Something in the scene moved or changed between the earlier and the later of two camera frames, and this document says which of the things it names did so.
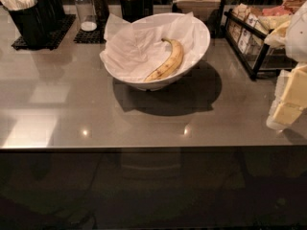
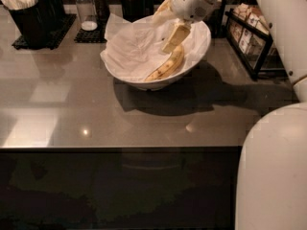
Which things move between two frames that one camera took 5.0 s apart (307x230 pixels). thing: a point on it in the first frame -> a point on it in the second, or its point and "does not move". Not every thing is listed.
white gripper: x=296 y=47 -> x=188 y=4
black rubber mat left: x=66 y=23 does not move
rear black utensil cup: x=52 y=11 does not move
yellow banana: x=171 y=63 does not move
